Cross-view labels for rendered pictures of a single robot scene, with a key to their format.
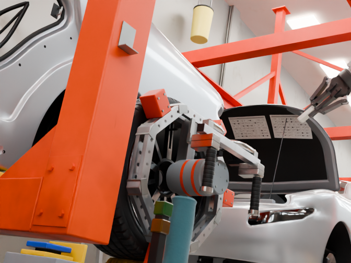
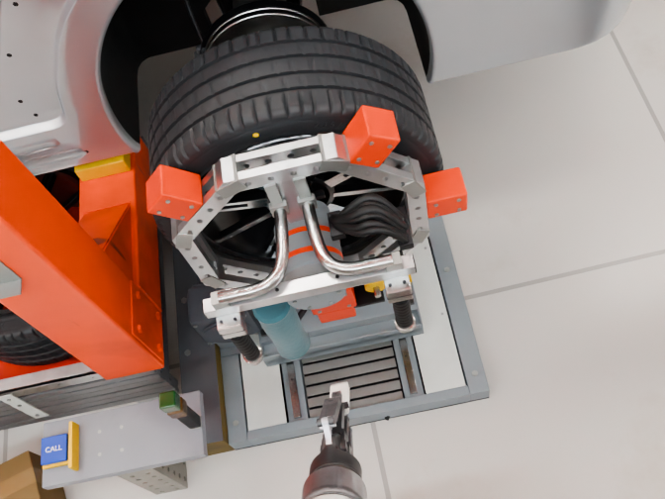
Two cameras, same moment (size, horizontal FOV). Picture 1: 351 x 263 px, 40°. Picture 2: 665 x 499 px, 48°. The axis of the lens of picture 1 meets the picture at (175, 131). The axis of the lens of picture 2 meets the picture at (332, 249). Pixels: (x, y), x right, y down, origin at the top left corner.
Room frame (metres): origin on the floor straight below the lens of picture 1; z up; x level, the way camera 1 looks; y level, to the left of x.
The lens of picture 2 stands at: (1.43, -0.82, 2.26)
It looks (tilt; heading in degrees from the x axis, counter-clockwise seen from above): 61 degrees down; 59
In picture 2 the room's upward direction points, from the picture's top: 19 degrees counter-clockwise
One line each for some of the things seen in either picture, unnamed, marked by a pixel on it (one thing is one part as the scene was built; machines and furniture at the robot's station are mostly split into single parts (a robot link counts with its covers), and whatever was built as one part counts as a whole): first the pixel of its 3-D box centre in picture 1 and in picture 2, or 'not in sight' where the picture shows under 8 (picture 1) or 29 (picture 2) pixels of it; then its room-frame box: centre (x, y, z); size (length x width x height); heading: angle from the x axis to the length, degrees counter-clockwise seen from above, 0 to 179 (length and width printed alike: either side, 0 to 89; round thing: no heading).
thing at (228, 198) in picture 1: (221, 197); (443, 193); (2.09, -0.25, 0.85); 0.09 x 0.08 x 0.07; 141
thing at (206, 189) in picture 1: (209, 169); (244, 344); (1.56, -0.13, 0.83); 0.04 x 0.04 x 0.16
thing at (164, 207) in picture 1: (163, 208); (169, 401); (1.37, 0.00, 0.64); 0.04 x 0.04 x 0.04; 51
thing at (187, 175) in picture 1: (197, 177); (310, 254); (1.80, -0.11, 0.85); 0.21 x 0.14 x 0.14; 51
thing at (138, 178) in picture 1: (182, 177); (305, 227); (1.84, -0.06, 0.85); 0.54 x 0.07 x 0.54; 141
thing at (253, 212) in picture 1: (255, 194); (402, 309); (1.83, -0.34, 0.83); 0.04 x 0.04 x 0.16
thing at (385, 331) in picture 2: not in sight; (333, 293); (1.93, 0.09, 0.13); 0.50 x 0.36 x 0.10; 141
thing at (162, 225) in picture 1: (160, 226); (176, 407); (1.37, 0.00, 0.59); 0.04 x 0.04 x 0.04; 51
